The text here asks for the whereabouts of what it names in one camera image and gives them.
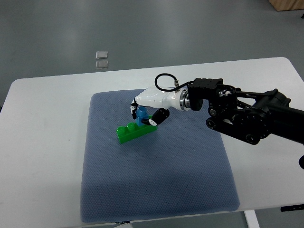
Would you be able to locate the upper metal floor plate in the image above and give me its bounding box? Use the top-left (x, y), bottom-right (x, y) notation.
top-left (95, 51), bottom-right (108, 59)

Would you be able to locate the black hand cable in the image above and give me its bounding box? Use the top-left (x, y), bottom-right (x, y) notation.
top-left (154, 73), bottom-right (195, 92)

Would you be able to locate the white table leg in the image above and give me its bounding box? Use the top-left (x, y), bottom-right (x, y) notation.
top-left (244, 210), bottom-right (260, 228)

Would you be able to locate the lower metal floor plate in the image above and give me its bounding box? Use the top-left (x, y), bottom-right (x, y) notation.
top-left (95, 60), bottom-right (108, 69)

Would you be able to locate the blue-grey textured mat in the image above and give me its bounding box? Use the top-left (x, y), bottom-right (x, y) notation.
top-left (80, 90), bottom-right (240, 223)

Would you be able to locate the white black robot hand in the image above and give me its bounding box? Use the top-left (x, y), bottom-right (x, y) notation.
top-left (130, 86), bottom-right (190, 126)

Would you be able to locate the green four-stud toy block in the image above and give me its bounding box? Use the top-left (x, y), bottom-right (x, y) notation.
top-left (116, 123), bottom-right (158, 144)

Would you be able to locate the wooden box corner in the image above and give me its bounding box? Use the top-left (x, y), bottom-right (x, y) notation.
top-left (269, 0), bottom-right (304, 11)

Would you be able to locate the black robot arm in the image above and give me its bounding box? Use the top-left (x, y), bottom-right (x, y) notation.
top-left (187, 78), bottom-right (304, 145)

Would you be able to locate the metal floor plate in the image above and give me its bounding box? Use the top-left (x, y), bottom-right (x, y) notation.
top-left (95, 51), bottom-right (108, 59)
top-left (95, 60), bottom-right (108, 69)

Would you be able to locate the blue toy block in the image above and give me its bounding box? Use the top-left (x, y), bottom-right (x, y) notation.
top-left (135, 106), bottom-right (151, 126)

